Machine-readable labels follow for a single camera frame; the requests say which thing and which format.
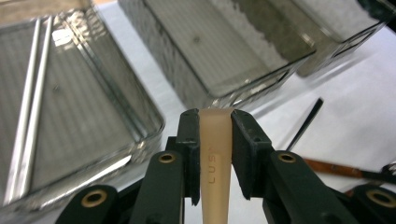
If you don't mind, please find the white chopstick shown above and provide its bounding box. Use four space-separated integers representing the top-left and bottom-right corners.
20 16 54 197
4 18 42 204

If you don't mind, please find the metal chopstick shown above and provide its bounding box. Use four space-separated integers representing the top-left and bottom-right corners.
285 97 325 152

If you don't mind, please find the clear grey plastic bin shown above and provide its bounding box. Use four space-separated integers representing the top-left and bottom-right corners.
292 0 387 78
118 0 317 110
0 6 166 216

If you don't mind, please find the wooden-handled knife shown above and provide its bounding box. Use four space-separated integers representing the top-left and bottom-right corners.
303 158 396 185

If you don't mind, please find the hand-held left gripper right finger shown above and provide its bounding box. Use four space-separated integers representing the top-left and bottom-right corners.
231 108 359 224

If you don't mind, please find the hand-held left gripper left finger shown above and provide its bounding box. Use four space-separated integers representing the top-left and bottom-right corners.
129 107 201 224

